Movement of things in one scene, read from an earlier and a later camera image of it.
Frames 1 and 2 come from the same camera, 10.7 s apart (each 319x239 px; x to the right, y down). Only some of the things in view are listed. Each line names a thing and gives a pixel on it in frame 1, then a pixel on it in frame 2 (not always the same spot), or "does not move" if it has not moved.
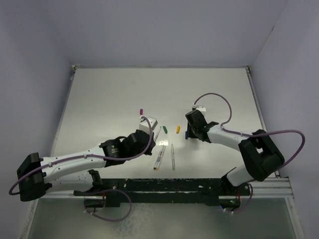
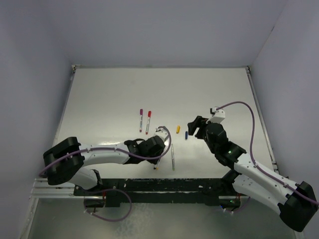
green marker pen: x=173 y=157 does not move
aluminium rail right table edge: x=249 y=72 does not move
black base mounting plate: x=205 y=192 does not move
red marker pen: x=157 y=134 → x=148 y=125
